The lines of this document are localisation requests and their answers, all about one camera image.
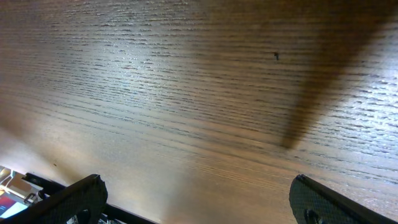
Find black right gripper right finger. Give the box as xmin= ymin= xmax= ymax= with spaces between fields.
xmin=289 ymin=174 xmax=397 ymax=224

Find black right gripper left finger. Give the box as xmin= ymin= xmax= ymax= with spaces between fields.
xmin=1 ymin=174 xmax=108 ymax=224

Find colourful items beyond table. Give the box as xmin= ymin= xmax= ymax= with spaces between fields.
xmin=1 ymin=166 xmax=42 ymax=221

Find black metal table-edge rail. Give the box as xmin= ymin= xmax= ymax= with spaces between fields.
xmin=22 ymin=173 xmax=155 ymax=224

